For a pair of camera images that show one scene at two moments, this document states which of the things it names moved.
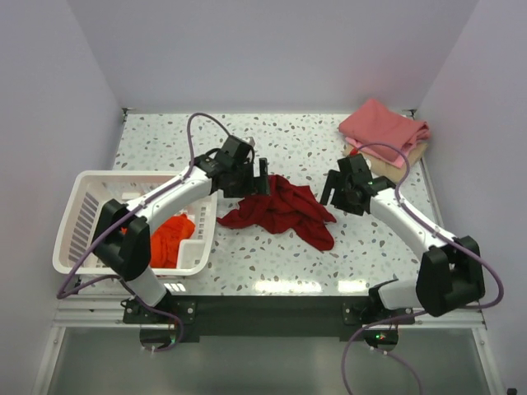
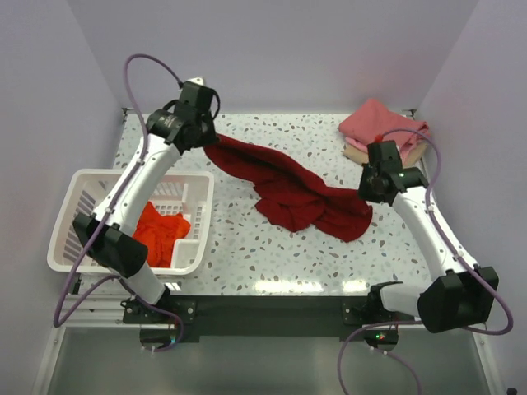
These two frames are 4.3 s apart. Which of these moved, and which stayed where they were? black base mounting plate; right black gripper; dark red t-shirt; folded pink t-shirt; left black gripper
Moved: right black gripper; dark red t-shirt; left black gripper
Stayed: black base mounting plate; folded pink t-shirt
